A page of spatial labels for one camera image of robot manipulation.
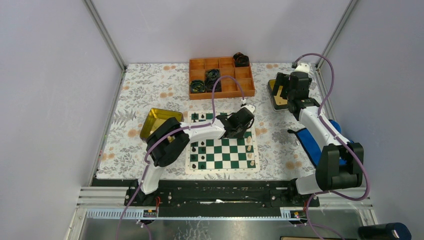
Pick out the gold tin box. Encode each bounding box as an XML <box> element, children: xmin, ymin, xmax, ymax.
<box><xmin>266</xmin><ymin>79</ymin><xmax>290</xmax><ymax>112</ymax></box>
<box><xmin>139</xmin><ymin>108</ymin><xmax>184</xmax><ymax>143</ymax></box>

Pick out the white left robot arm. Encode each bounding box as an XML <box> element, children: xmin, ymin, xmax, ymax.
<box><xmin>135</xmin><ymin>104</ymin><xmax>256</xmax><ymax>206</ymax></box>

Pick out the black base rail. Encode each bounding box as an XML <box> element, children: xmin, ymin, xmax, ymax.
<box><xmin>124</xmin><ymin>180</ymin><xmax>310</xmax><ymax>218</ymax></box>

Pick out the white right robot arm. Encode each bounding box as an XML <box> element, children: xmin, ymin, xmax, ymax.
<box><xmin>271</xmin><ymin>71</ymin><xmax>364</xmax><ymax>206</ymax></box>

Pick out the green white chess board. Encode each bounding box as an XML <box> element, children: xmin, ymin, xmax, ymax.
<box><xmin>185</xmin><ymin>124</ymin><xmax>260</xmax><ymax>174</ymax></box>

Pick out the dark cylinder bottle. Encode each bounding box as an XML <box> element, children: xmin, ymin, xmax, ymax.
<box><xmin>357</xmin><ymin>222</ymin><xmax>412</xmax><ymax>240</ymax></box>

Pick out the left gold tin box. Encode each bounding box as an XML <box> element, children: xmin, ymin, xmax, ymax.
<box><xmin>139</xmin><ymin>108</ymin><xmax>184</xmax><ymax>143</ymax></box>

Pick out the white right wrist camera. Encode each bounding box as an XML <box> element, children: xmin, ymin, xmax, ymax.
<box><xmin>294</xmin><ymin>62</ymin><xmax>311</xmax><ymax>74</ymax></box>

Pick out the rolled dark tie middle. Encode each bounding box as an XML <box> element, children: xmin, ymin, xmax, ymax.
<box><xmin>204</xmin><ymin>68</ymin><xmax>221</xmax><ymax>93</ymax></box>

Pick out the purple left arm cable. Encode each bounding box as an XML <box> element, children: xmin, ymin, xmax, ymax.
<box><xmin>114</xmin><ymin>75</ymin><xmax>248</xmax><ymax>240</ymax></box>

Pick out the rolled dark tie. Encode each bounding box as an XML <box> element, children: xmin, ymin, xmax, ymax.
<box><xmin>204</xmin><ymin>68</ymin><xmax>221</xmax><ymax>93</ymax></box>
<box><xmin>233</xmin><ymin>52</ymin><xmax>250</xmax><ymax>68</ymax></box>
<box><xmin>189</xmin><ymin>79</ymin><xmax>206</xmax><ymax>94</ymax></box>

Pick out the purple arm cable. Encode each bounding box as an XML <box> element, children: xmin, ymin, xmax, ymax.
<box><xmin>291</xmin><ymin>52</ymin><xmax>372</xmax><ymax>239</ymax></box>
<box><xmin>114</xmin><ymin>75</ymin><xmax>248</xmax><ymax>240</ymax></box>

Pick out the floral table mat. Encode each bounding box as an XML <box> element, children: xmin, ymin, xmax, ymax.
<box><xmin>96</xmin><ymin>63</ymin><xmax>315</xmax><ymax>180</ymax></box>

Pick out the blue cloth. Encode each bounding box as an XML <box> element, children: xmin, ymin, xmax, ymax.
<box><xmin>288</xmin><ymin>119</ymin><xmax>356</xmax><ymax>168</ymax></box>

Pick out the right gold tin box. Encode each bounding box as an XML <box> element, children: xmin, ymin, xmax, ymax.
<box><xmin>266</xmin><ymin>79</ymin><xmax>290</xmax><ymax>112</ymax></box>

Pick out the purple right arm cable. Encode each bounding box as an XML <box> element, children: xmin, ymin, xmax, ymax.
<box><xmin>291</xmin><ymin>52</ymin><xmax>372</xmax><ymax>239</ymax></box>

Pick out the rolled dark tie top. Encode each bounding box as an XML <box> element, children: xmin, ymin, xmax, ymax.
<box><xmin>233</xmin><ymin>52</ymin><xmax>250</xmax><ymax>68</ymax></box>

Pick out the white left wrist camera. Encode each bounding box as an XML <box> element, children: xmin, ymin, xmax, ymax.
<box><xmin>240</xmin><ymin>103</ymin><xmax>256</xmax><ymax>115</ymax></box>

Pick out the aluminium frame rail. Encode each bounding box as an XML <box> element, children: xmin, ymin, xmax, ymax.
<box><xmin>313</xmin><ymin>187</ymin><xmax>373</xmax><ymax>210</ymax></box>

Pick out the orange wooden compartment tray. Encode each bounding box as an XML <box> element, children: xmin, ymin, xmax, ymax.
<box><xmin>188</xmin><ymin>56</ymin><xmax>256</xmax><ymax>100</ymax></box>

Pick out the rolled dark tie left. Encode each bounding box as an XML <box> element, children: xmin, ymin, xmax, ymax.
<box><xmin>189</xmin><ymin>79</ymin><xmax>206</xmax><ymax>94</ymax></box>

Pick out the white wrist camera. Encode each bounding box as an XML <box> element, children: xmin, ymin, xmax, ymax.
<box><xmin>240</xmin><ymin>103</ymin><xmax>256</xmax><ymax>115</ymax></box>
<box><xmin>294</xmin><ymin>62</ymin><xmax>311</xmax><ymax>74</ymax></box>

